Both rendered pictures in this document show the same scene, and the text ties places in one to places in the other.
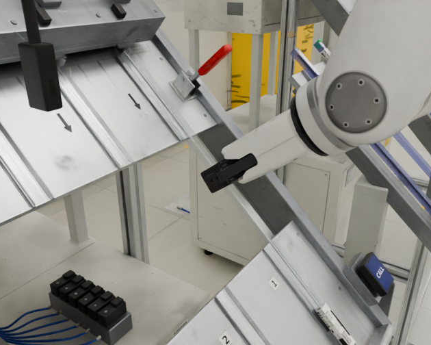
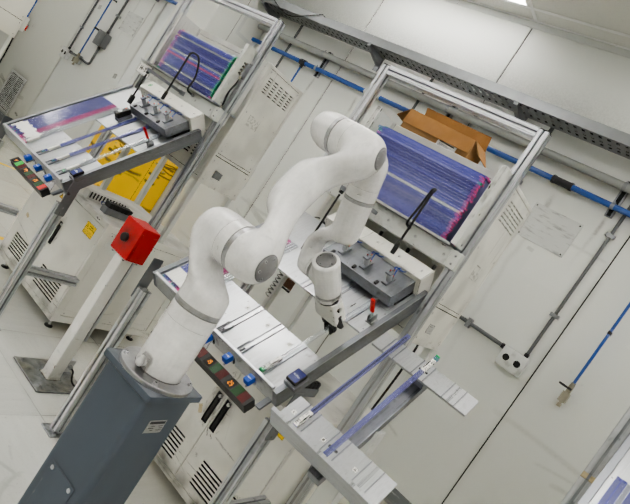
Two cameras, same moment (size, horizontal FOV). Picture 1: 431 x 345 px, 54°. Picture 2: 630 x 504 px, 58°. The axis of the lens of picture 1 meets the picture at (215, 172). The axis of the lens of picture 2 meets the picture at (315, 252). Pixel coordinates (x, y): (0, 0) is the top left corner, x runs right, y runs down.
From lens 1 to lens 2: 1.90 m
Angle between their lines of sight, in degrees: 87
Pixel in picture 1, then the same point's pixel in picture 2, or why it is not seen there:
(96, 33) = (365, 282)
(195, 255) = not seen: outside the picture
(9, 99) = not seen: hidden behind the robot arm
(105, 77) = (358, 297)
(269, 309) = (278, 341)
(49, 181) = (309, 286)
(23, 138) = not seen: hidden behind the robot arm
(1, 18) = (346, 260)
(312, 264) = (301, 364)
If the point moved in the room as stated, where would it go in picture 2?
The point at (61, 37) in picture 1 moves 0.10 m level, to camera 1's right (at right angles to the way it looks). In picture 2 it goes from (355, 275) to (356, 278)
